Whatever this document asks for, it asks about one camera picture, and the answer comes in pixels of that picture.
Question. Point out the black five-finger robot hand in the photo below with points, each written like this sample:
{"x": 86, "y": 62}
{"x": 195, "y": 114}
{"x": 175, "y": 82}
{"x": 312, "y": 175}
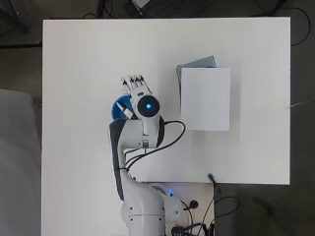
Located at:
{"x": 137, "y": 88}

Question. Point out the white seven-joint robot arm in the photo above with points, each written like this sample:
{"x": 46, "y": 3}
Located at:
{"x": 134, "y": 134}

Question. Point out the blue round tub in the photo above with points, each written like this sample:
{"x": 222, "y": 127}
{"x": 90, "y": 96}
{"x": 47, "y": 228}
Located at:
{"x": 123, "y": 106}

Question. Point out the blue-grey book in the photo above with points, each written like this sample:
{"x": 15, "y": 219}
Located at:
{"x": 197, "y": 63}

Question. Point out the black round plug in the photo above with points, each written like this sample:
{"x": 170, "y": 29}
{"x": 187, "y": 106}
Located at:
{"x": 193, "y": 205}

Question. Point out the black stick-shaped mount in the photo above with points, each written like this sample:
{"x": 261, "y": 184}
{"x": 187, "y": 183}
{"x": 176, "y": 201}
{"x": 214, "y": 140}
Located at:
{"x": 214, "y": 182}

